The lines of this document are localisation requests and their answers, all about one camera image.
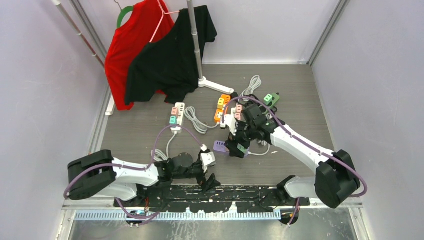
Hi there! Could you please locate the pink plug adapter strip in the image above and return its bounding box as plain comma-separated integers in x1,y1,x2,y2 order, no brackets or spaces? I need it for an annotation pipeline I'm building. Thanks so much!
171,107,179,116

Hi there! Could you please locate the pink clothes hanger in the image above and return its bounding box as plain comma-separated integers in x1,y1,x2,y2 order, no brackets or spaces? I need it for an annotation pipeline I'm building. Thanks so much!
149,0,180,43

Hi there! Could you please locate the red t-shirt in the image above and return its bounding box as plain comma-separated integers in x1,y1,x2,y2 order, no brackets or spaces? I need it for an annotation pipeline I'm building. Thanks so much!
104,0,174,111

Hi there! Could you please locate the purple power strip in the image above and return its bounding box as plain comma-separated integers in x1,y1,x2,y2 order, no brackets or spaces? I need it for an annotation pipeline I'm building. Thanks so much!
213,140,229,156

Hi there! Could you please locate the dark green power strip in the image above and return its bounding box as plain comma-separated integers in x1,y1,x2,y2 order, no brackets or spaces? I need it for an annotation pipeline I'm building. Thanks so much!
264,92,280,114

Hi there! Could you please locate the green clothes hanger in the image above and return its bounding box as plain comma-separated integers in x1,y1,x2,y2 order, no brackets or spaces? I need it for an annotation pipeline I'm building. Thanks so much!
113,0,134,29

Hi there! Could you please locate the light green plug adapter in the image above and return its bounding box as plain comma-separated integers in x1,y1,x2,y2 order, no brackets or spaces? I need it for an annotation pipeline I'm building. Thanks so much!
263,93,273,105

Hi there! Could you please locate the grey coiled cable rear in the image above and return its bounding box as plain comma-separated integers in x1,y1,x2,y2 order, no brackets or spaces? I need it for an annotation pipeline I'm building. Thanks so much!
239,75,263,103

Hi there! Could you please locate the white clothes rack stand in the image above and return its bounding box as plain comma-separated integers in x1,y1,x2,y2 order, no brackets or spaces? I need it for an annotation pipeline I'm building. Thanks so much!
186,0,235,95

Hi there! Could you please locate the black t-shirt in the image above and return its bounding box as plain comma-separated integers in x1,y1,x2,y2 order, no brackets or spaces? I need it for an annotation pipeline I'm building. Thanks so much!
124,8,199,105

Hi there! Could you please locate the orange power strip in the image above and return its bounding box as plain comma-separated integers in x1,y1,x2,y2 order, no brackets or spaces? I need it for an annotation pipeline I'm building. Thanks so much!
214,94,231,123

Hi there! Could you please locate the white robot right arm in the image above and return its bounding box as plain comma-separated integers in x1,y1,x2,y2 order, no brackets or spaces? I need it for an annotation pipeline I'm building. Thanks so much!
220,104,361,209

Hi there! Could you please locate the white power strip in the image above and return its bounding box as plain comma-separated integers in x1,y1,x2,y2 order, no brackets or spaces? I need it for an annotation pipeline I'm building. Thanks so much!
230,103,243,122
170,102,186,134

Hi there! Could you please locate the white coiled power cable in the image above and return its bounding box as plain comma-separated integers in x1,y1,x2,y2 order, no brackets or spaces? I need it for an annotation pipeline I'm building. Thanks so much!
150,131,178,163

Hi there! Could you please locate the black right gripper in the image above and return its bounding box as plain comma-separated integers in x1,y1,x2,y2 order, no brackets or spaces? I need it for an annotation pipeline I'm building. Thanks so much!
224,118,257,158

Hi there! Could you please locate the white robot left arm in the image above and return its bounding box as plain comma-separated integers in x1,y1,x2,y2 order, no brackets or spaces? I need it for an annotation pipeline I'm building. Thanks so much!
63,144,221,207

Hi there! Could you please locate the teal plug adapter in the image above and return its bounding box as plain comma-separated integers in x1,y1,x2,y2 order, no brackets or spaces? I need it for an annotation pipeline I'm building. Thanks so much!
169,115,178,126

